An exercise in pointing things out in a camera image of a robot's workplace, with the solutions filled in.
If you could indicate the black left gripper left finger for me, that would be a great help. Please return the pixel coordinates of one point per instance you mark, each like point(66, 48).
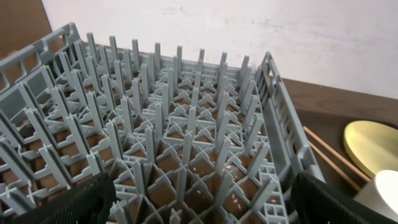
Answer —
point(90, 202)

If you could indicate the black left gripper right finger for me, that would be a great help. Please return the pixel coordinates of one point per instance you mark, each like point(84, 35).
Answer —
point(316, 202)

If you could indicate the lower wooden chopstick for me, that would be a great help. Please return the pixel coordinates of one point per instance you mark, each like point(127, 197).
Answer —
point(336, 168)

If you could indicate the wooden chopstick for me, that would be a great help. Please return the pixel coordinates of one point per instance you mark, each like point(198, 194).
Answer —
point(335, 153)
point(336, 168)

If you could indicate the upper wooden chopstick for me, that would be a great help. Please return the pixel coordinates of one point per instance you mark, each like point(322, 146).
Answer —
point(335, 153)

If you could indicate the white plastic cup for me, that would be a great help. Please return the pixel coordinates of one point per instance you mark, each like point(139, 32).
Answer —
point(380, 194)

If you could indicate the brown serving tray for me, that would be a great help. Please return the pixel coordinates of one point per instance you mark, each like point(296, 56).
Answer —
point(329, 127)

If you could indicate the yellow round plate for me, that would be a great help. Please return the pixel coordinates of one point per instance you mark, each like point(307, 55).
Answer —
point(372, 146)

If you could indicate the grey plastic dish rack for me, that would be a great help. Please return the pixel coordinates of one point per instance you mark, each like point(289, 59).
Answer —
point(183, 141)

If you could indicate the brown cardboard panel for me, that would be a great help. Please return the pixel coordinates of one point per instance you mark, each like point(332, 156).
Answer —
point(22, 23)

